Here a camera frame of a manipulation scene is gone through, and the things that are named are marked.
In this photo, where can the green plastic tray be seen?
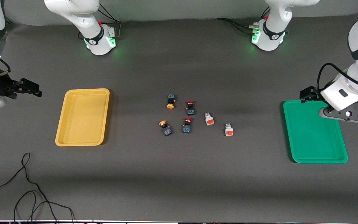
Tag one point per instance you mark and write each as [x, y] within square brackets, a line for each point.
[312, 137]

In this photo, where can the yellow plastic tray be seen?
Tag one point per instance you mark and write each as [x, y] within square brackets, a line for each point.
[82, 118]

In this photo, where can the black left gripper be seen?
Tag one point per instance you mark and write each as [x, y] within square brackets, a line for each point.
[309, 93]

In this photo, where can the white and orange button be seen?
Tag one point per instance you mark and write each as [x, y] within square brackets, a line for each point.
[228, 129]
[209, 118]

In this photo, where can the red mushroom push button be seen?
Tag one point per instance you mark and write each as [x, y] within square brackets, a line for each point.
[190, 107]
[187, 125]

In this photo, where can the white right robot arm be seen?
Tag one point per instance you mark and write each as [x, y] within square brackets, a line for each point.
[73, 12]

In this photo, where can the yellow mushroom push button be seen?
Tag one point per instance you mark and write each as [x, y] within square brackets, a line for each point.
[170, 101]
[165, 128]

